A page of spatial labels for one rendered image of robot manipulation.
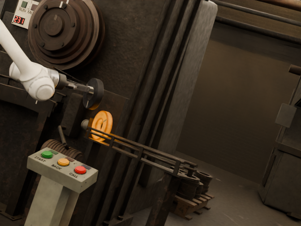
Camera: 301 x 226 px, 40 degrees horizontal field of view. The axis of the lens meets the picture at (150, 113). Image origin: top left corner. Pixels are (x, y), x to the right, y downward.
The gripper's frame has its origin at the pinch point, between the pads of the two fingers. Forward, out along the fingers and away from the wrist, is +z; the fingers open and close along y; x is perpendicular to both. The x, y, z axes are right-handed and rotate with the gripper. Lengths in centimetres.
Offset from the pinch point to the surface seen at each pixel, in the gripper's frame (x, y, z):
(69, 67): 6.3, -37.5, 0.0
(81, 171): -25, 56, -24
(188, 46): 44, -53, 88
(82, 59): 12.6, -32.3, 3.9
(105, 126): -15.0, 7.2, 8.4
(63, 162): -24, 49, -28
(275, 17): 185, -346, 477
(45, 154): -24, 43, -33
